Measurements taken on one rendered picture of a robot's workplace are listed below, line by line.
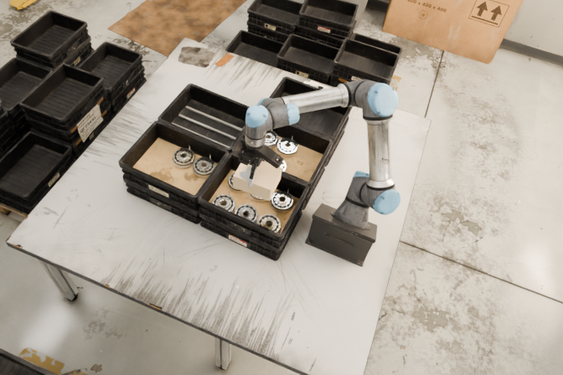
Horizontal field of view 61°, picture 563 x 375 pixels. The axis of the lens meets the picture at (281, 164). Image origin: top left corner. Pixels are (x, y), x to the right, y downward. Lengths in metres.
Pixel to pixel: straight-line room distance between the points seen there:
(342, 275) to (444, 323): 1.02
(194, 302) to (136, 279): 0.27
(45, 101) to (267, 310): 1.88
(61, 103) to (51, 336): 1.32
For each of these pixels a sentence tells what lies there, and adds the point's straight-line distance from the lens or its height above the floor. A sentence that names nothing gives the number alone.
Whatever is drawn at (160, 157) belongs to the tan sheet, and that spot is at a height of 0.83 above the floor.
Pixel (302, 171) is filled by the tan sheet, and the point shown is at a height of 0.83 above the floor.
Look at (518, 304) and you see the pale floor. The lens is 3.30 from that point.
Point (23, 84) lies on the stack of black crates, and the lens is 3.52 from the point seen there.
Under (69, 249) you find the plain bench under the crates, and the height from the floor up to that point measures 0.70.
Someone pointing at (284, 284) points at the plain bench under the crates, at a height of 0.70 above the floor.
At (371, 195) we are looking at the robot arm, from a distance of 1.97.
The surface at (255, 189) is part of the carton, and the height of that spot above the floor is 1.08.
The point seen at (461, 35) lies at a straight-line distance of 4.65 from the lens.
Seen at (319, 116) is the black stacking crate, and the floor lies 0.83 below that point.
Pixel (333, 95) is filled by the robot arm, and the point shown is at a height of 1.35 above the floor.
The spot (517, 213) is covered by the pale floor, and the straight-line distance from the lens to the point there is 3.67.
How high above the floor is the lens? 2.62
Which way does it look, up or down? 52 degrees down
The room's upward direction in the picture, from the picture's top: 9 degrees clockwise
